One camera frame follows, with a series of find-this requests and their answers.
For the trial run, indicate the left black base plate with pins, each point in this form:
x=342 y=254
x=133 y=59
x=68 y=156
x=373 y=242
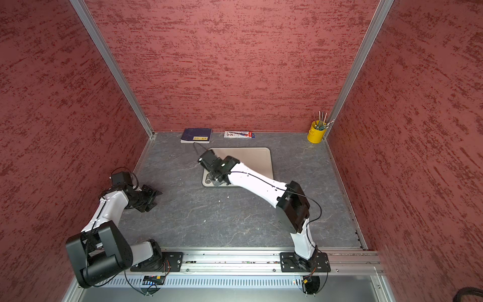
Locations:
x=167 y=262

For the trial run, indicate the pens in yellow cup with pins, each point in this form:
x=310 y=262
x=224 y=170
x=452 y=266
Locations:
x=323 y=120

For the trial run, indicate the beige cutting board green rim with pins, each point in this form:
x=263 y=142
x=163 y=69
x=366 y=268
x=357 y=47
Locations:
x=257 y=159

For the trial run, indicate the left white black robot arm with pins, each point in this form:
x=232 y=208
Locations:
x=100 y=251

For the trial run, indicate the aluminium front rail frame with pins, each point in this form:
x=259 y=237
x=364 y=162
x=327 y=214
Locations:
x=245 y=274

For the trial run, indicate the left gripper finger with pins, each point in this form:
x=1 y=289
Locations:
x=154 y=193
x=147 y=206

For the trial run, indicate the yellow cup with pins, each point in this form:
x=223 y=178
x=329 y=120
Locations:
x=317 y=132

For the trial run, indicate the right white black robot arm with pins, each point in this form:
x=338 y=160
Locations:
x=289 y=200

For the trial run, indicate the white red flat box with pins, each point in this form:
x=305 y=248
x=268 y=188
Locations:
x=236 y=134

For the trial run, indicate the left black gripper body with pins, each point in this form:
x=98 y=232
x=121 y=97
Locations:
x=139 y=201

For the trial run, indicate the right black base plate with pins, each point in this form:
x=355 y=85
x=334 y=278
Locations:
x=292 y=263

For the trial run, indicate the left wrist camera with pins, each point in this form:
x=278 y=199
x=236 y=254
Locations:
x=121 y=179

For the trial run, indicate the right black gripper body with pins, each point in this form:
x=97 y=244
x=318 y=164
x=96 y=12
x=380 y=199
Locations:
x=217 y=180

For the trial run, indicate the dark blue book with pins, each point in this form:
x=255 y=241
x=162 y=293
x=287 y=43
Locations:
x=196 y=135

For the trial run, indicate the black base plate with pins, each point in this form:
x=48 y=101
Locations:
x=167 y=262
x=292 y=263

